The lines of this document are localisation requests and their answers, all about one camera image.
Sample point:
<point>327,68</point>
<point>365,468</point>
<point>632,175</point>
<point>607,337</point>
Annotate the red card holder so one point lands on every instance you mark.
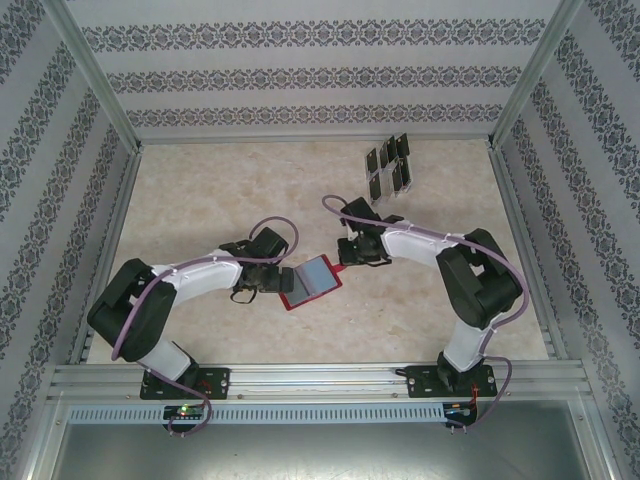
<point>315,280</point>

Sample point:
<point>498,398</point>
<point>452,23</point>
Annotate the black credit card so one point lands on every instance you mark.
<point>401,143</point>
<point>406,173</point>
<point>384,154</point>
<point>392,148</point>
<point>371,161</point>
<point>375,189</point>
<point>396,177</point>

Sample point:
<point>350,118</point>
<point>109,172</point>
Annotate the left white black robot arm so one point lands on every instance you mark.
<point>205,277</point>

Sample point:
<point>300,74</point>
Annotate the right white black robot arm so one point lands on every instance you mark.
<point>415,245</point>

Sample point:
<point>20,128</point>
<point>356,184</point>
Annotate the clear acrylic card stand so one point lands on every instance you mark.
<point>385,195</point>

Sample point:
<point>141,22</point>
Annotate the small controller circuit board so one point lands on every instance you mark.
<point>457,410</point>
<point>185,412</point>

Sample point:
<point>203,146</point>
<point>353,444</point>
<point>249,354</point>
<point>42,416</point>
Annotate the grey sheet metal panel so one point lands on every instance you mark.
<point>320,455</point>

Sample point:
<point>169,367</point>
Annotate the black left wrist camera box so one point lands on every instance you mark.
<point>270,242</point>

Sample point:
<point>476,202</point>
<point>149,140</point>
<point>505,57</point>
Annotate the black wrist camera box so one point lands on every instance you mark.
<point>270,242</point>
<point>362,210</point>

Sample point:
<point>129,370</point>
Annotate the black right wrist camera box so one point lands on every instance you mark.
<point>362,210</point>

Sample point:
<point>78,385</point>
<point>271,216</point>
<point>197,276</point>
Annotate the long aluminium base rail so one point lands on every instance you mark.
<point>320,382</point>

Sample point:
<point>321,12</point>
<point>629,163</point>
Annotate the thin aluminium wall rail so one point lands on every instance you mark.
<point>250,140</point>

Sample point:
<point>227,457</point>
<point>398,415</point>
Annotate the aluminium side rail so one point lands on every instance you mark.
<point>122,200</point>
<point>511,200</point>

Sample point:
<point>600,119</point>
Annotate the aluminium frame post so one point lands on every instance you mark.
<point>100,75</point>
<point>529,75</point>

